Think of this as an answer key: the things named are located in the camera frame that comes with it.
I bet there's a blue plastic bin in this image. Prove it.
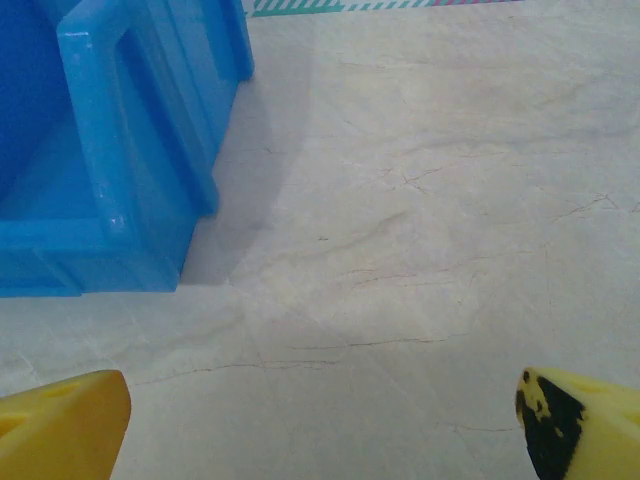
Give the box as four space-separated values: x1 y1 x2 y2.
0 0 256 299

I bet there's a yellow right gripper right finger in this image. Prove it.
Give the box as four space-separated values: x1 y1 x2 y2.
514 366 640 480

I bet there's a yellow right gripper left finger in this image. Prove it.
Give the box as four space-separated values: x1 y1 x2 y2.
0 369 133 480

